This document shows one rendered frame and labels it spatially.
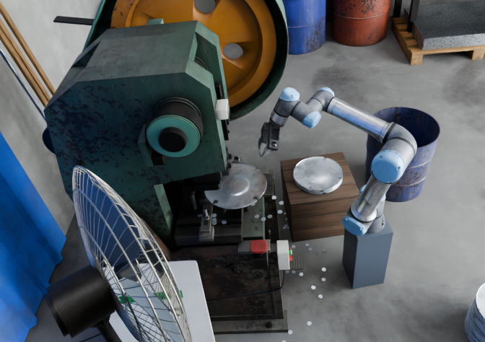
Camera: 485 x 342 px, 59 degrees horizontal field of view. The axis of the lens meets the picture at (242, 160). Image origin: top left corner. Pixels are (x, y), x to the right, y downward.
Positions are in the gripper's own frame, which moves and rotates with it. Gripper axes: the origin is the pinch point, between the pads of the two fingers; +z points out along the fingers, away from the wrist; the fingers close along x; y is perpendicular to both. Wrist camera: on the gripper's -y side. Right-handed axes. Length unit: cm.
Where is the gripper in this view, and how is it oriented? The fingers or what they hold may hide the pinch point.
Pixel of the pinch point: (262, 155)
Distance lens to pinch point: 199.2
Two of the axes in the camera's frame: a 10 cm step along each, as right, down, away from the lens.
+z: -3.2, 7.1, 6.3
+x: -9.5, -2.3, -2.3
